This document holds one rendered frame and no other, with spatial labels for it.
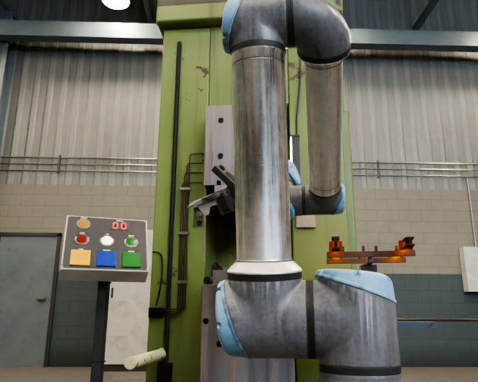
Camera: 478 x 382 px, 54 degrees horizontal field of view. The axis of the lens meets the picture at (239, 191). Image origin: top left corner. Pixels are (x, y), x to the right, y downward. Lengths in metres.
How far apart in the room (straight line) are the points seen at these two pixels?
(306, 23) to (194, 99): 1.55
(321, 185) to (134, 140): 7.50
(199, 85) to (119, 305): 5.38
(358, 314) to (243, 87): 0.48
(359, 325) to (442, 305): 7.90
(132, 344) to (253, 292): 6.57
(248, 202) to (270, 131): 0.15
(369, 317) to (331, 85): 0.51
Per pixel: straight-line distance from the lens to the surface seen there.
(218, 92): 2.47
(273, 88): 0.95
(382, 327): 0.90
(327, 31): 1.00
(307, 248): 2.20
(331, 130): 1.16
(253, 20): 0.99
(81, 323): 8.27
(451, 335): 8.82
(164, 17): 2.69
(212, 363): 2.01
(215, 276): 2.06
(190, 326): 2.22
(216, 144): 2.20
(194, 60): 2.58
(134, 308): 7.41
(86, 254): 1.99
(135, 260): 1.99
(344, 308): 0.89
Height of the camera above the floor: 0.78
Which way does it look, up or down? 15 degrees up
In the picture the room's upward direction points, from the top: straight up
